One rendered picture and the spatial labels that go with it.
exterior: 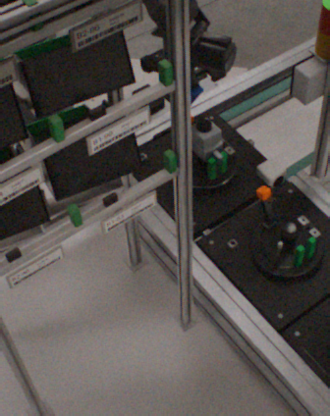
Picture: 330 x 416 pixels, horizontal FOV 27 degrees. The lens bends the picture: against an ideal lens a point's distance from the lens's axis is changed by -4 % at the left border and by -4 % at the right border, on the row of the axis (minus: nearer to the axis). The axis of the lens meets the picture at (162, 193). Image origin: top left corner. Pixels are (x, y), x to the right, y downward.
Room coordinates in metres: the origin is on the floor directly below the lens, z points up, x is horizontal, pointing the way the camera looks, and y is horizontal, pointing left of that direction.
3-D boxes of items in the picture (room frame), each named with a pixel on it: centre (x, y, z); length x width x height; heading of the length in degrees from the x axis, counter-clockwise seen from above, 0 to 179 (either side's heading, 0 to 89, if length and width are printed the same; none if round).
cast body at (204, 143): (0.91, -0.09, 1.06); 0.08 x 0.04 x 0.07; 33
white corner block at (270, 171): (0.89, -0.22, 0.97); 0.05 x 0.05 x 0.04; 33
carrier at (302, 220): (0.71, -0.22, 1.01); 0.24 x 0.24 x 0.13; 33
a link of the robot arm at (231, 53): (0.97, -0.08, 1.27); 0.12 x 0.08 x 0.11; 62
